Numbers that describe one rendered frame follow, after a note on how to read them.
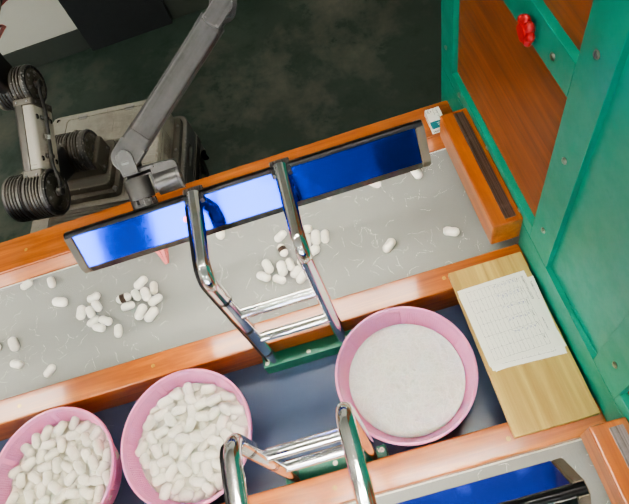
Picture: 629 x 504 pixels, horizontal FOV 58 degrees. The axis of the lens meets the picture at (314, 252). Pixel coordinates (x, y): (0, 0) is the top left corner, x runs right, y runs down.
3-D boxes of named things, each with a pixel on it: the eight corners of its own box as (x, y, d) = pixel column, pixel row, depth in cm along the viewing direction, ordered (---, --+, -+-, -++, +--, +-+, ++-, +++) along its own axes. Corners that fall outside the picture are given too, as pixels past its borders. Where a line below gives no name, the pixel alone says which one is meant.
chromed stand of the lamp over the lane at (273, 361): (253, 297, 130) (174, 187, 92) (336, 272, 129) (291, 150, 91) (269, 374, 121) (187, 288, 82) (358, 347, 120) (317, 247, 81)
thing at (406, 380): (340, 348, 120) (335, 339, 115) (442, 318, 118) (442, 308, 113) (369, 455, 108) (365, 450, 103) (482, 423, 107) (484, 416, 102)
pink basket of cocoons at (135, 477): (123, 431, 121) (100, 421, 113) (225, 357, 125) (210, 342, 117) (177, 545, 108) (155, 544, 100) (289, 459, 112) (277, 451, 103)
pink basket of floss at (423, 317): (317, 406, 115) (308, 395, 107) (384, 302, 123) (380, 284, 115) (434, 482, 104) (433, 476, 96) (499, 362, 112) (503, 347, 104)
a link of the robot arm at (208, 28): (216, -6, 123) (216, -15, 113) (238, 11, 125) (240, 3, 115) (112, 157, 129) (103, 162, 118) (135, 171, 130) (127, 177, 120)
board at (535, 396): (447, 275, 114) (447, 273, 113) (520, 253, 113) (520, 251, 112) (514, 438, 97) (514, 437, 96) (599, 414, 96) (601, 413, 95)
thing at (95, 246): (84, 237, 102) (61, 216, 95) (417, 131, 98) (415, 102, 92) (85, 275, 98) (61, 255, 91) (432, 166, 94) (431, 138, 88)
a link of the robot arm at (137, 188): (124, 178, 128) (118, 177, 123) (153, 168, 129) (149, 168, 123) (135, 206, 129) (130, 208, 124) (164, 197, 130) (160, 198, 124)
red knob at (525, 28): (512, 35, 80) (515, 8, 77) (527, 30, 80) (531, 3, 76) (524, 55, 78) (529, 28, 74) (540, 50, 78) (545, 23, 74)
